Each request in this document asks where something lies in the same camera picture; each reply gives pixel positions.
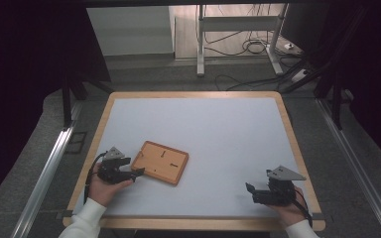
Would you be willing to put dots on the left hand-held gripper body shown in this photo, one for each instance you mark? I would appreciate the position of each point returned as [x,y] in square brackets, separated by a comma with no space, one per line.
[111,169]

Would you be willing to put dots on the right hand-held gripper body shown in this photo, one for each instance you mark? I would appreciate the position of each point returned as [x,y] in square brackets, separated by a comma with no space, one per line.
[279,190]

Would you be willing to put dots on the wooden photo frame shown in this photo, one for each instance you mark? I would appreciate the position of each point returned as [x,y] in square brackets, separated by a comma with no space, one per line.
[155,165]

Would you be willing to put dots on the person's right hand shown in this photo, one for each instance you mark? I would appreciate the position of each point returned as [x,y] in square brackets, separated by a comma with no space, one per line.
[291,211]

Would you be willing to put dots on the person's left hand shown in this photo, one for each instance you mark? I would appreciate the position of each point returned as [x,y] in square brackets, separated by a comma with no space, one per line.
[101,191]

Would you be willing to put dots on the dark floor vent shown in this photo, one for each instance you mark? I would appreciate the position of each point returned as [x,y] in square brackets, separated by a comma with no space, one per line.
[76,142]

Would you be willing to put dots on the black metal stand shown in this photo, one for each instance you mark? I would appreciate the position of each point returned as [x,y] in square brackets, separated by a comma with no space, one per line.
[66,105]
[336,105]

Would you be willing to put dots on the white power strip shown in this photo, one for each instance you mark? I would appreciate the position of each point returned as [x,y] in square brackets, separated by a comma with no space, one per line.
[299,75]

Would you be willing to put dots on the white cabinet panel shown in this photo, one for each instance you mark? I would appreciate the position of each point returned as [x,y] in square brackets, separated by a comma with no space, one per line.
[129,31]

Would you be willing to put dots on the black curtain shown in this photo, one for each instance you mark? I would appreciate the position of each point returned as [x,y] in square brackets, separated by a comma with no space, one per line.
[373,66]
[23,66]

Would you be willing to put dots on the small white adapter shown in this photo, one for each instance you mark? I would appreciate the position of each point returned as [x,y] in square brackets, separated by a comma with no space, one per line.
[289,46]

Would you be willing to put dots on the aluminium rail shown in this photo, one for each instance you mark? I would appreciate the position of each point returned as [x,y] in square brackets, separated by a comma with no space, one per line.
[360,172]
[46,175]

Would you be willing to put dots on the white desk frame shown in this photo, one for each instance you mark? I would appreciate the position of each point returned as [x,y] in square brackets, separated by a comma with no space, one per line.
[238,23]

